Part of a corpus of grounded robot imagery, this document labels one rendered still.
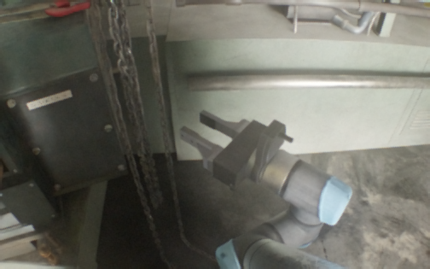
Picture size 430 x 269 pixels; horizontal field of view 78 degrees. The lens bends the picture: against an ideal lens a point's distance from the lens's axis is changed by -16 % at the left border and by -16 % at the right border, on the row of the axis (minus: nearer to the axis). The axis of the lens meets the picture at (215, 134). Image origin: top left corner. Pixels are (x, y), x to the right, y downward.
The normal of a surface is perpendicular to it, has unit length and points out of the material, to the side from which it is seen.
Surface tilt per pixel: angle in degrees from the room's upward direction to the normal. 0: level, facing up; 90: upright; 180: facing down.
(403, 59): 90
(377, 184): 0
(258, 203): 0
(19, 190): 90
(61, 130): 90
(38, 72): 45
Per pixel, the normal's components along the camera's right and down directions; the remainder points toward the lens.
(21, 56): 0.29, -0.04
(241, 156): 0.00, -0.71
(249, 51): 0.07, 0.70
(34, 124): 0.40, 0.65
